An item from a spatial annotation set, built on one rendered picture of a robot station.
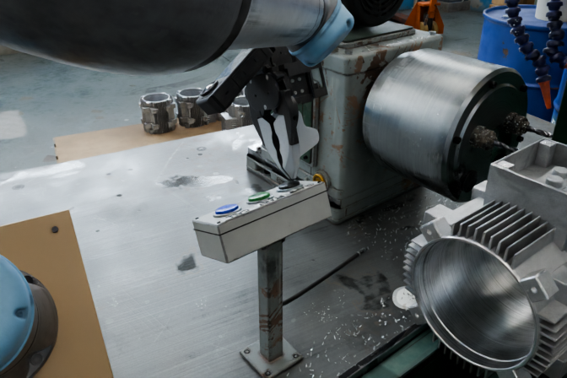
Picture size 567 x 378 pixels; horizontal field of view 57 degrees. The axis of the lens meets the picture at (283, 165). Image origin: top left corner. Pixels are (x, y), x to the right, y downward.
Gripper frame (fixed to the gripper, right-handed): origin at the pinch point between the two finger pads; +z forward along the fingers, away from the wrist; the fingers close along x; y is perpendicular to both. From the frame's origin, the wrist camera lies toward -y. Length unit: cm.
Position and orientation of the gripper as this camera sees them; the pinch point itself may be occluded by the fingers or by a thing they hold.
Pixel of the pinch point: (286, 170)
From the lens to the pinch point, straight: 70.7
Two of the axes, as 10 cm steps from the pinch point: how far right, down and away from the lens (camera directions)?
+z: 2.3, 9.6, 1.6
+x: -5.8, 0.0, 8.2
